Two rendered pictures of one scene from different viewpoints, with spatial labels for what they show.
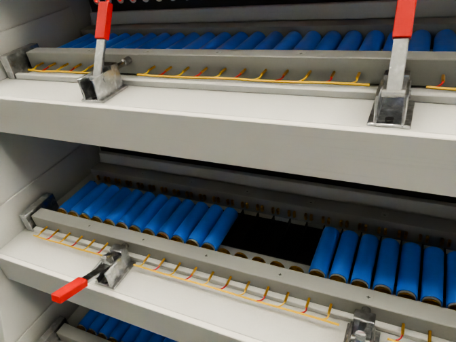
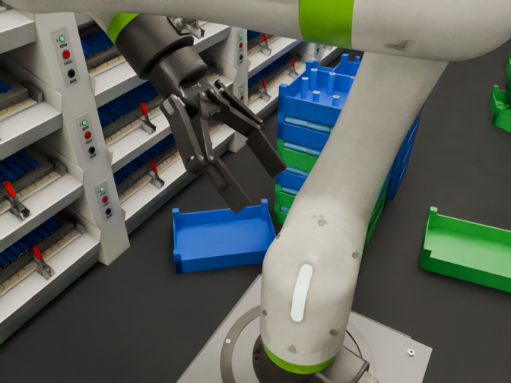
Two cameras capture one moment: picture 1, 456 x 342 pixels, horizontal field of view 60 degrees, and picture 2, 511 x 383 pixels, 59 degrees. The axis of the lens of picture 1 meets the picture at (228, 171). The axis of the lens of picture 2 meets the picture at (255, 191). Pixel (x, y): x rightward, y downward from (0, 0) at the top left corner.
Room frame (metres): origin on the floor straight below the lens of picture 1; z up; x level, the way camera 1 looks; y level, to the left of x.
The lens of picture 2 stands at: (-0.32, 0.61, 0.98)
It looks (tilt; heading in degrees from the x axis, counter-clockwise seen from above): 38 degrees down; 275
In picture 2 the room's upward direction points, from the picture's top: straight up
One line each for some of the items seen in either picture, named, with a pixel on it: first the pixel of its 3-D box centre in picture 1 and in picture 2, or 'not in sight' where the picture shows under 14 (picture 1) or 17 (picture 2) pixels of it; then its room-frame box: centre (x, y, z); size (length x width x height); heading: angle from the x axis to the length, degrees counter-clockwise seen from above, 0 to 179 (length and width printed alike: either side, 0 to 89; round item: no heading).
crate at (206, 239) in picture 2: not in sight; (223, 234); (-0.14, -0.37, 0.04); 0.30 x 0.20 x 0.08; 15
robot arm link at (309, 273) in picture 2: not in sight; (307, 292); (-0.36, 0.17, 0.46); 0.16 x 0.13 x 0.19; 77
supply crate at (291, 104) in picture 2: not in sight; (344, 96); (-0.46, -0.51, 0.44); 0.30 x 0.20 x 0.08; 157
